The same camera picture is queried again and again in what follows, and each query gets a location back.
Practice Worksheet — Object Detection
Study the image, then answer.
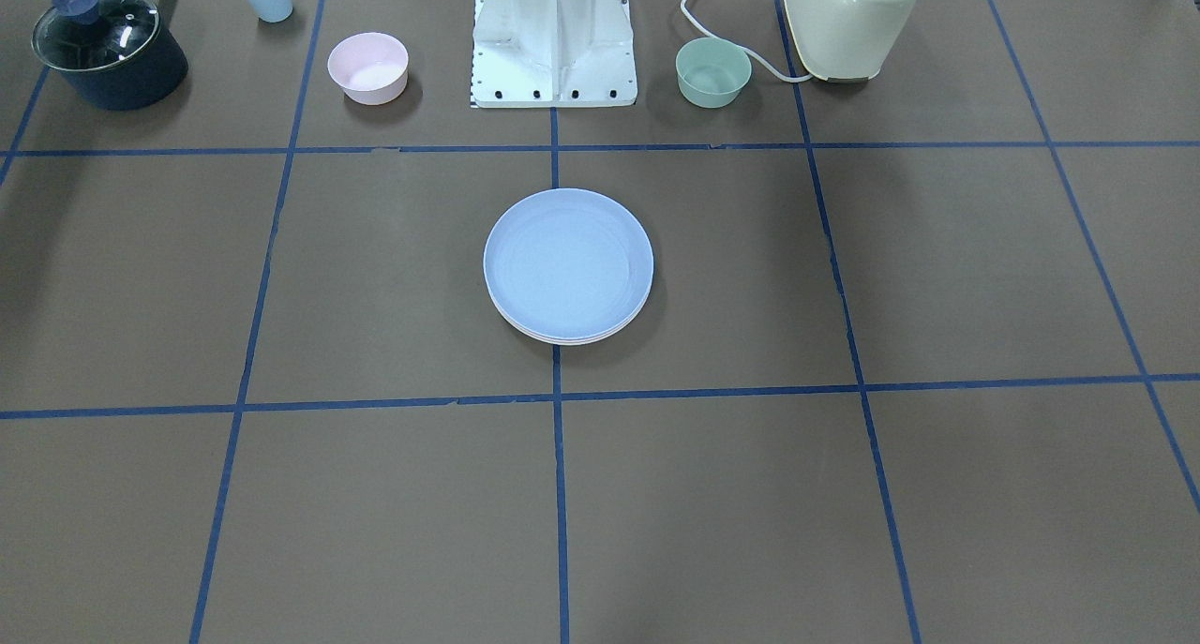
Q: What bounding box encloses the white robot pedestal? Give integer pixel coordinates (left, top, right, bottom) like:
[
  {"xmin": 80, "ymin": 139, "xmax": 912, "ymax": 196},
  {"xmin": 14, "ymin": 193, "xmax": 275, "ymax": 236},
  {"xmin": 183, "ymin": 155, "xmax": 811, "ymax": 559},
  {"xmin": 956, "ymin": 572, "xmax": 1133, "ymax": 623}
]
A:
[{"xmin": 469, "ymin": 0, "xmax": 638, "ymax": 109}]

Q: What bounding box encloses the pink bowl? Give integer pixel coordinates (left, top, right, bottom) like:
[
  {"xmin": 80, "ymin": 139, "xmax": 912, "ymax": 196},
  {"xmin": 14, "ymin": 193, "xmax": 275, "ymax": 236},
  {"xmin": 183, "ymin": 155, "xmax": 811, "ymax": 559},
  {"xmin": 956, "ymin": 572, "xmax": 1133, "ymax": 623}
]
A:
[{"xmin": 326, "ymin": 32, "xmax": 409, "ymax": 106}]

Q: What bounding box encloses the cream plate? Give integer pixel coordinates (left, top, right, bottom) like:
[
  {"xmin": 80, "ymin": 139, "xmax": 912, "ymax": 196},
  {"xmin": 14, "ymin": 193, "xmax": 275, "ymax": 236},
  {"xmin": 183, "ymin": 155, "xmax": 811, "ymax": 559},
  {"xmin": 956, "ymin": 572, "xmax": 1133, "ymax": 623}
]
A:
[{"xmin": 509, "ymin": 321, "xmax": 630, "ymax": 347}]

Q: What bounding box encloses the dark blue pot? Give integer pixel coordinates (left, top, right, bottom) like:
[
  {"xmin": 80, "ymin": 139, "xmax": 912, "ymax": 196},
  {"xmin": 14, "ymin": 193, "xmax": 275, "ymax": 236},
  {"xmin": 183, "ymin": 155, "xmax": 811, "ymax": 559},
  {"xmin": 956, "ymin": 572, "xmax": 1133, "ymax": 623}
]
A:
[{"xmin": 38, "ymin": 0, "xmax": 190, "ymax": 112}]

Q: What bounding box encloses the green bowl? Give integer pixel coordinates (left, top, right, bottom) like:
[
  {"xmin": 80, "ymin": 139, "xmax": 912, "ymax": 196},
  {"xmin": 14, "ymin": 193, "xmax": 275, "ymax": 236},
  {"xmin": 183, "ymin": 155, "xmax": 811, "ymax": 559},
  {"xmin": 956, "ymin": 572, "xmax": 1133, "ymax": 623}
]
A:
[{"xmin": 674, "ymin": 37, "xmax": 752, "ymax": 109}]

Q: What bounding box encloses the white toaster cable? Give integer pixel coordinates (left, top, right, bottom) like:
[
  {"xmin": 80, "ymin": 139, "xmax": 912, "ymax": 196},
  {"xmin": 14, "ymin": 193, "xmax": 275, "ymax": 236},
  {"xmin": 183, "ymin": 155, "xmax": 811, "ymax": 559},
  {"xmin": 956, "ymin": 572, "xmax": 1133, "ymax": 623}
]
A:
[{"xmin": 680, "ymin": 0, "xmax": 814, "ymax": 85}]

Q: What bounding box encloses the blue plate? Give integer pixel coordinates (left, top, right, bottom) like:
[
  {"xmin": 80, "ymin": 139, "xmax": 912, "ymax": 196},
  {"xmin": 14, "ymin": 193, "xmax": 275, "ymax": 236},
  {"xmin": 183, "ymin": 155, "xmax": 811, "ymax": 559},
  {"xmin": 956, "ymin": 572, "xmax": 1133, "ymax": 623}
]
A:
[{"xmin": 484, "ymin": 188, "xmax": 655, "ymax": 307}]

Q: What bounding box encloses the cream toaster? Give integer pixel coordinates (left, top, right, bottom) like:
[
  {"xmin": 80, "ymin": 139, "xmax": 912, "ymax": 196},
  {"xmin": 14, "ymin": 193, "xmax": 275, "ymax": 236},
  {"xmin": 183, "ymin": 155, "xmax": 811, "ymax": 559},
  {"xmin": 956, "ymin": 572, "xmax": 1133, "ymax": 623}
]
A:
[{"xmin": 782, "ymin": 0, "xmax": 916, "ymax": 83}]

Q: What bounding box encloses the pink plate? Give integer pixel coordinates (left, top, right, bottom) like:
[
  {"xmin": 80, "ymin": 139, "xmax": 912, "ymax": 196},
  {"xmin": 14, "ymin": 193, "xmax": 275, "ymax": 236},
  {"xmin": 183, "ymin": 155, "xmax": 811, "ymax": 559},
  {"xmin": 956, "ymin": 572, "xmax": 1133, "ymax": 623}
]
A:
[{"xmin": 491, "ymin": 293, "xmax": 649, "ymax": 347}]

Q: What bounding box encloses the glass pot lid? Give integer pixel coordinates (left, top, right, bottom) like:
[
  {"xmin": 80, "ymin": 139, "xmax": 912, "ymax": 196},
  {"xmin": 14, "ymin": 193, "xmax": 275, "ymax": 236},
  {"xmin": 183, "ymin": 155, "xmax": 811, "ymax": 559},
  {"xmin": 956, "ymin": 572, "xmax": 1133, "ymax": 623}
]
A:
[{"xmin": 31, "ymin": 0, "xmax": 162, "ymax": 72}]

